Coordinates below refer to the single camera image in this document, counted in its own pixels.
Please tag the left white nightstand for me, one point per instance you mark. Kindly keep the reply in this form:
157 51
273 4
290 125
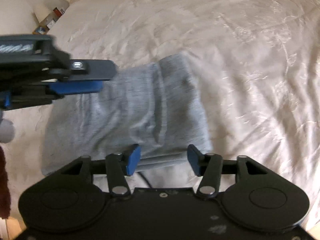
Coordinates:
46 18

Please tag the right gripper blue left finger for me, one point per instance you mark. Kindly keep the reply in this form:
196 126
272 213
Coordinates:
132 158

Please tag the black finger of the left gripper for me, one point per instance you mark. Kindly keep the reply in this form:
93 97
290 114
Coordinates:
85 70
74 87

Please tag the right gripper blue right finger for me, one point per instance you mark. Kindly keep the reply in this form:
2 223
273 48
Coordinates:
195 159

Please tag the grey pants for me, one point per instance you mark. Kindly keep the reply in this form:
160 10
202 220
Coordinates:
156 106

